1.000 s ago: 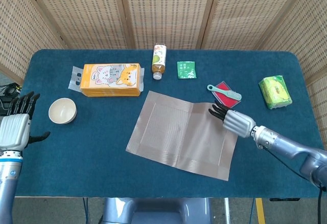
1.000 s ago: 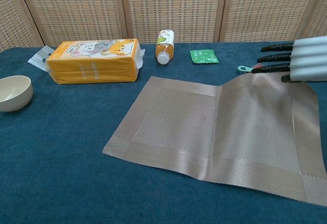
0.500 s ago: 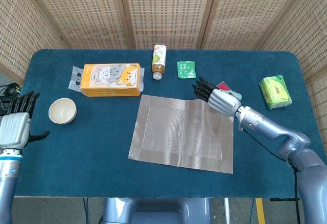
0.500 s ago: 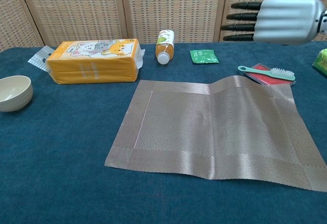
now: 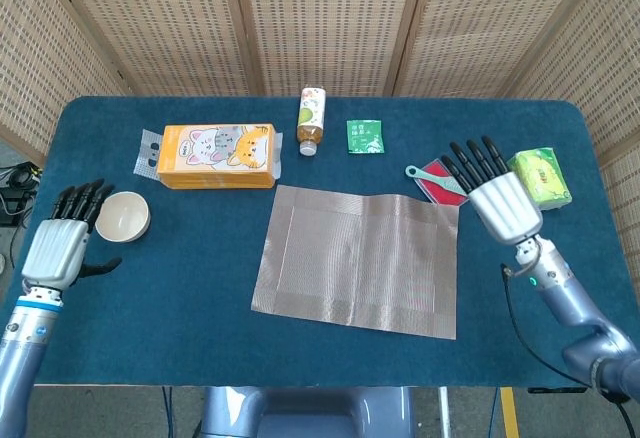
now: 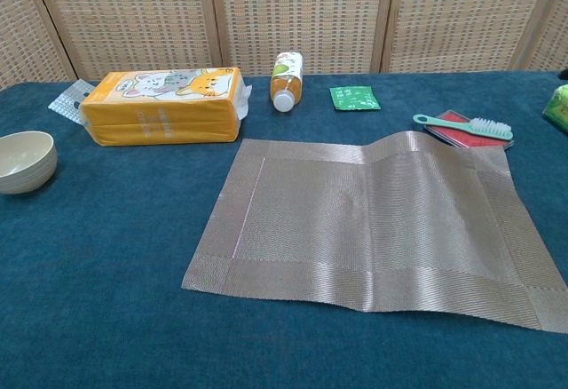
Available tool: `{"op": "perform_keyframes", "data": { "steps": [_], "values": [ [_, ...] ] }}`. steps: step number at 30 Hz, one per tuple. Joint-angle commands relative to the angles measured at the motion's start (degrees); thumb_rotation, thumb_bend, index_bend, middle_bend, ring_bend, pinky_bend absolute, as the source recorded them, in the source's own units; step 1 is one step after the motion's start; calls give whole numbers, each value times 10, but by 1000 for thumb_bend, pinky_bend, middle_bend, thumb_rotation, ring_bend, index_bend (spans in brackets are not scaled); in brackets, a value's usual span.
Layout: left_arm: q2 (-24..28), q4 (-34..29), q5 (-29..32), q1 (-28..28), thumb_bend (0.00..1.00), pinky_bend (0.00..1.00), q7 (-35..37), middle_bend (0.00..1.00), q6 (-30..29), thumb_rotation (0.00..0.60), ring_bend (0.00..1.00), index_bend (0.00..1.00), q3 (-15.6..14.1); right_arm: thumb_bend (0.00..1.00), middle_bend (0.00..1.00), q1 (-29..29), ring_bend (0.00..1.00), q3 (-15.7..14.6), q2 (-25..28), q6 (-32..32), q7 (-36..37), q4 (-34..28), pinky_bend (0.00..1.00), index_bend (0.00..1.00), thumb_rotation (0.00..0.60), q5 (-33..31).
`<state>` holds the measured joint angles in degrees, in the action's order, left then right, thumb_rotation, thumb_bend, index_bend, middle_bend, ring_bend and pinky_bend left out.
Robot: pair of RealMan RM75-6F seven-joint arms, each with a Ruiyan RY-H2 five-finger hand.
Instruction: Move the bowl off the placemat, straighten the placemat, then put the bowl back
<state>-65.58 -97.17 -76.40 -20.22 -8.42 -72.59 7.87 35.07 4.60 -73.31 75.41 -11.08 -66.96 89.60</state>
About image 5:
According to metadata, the left silver-black robot hand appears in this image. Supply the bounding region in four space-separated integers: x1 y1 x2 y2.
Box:
20 178 124 292

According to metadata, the right silver-black robot hand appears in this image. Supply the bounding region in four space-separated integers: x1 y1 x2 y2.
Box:
440 135 544 245

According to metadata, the beige round bowl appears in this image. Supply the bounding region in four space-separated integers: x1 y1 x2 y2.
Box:
94 191 152 244

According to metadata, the brown woven placemat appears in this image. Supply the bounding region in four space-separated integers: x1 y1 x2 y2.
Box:
250 184 460 342

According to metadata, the green pocket tissue pack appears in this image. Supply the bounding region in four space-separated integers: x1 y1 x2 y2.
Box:
506 146 573 212

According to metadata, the red flat ink pad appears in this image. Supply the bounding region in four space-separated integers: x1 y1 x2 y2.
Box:
418 157 471 208

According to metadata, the mint green brush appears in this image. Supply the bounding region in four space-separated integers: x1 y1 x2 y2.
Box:
405 164 470 200

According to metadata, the green sachet packet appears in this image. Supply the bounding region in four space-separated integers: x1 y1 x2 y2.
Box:
345 119 387 155

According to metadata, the orange cat-print tissue pack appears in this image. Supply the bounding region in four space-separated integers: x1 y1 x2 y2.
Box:
132 122 285 192

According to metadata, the tea bottle with white cap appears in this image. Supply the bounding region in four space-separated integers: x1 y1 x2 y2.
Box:
296 86 328 157

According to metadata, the metal table leg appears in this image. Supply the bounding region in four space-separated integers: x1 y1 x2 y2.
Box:
437 386 453 438

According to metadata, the woven rattan folding screen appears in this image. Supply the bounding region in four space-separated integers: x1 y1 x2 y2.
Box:
0 0 640 259

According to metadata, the blue-grey robot torso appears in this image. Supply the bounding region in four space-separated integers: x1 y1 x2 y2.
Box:
192 386 417 438

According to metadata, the black floor cable bundle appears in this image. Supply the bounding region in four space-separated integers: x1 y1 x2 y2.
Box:
0 160 45 229

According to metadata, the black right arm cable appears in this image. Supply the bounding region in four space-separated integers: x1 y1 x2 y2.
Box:
501 262 635 438

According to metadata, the blue hanging cable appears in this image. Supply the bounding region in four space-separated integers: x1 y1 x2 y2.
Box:
160 386 175 438
487 386 503 438

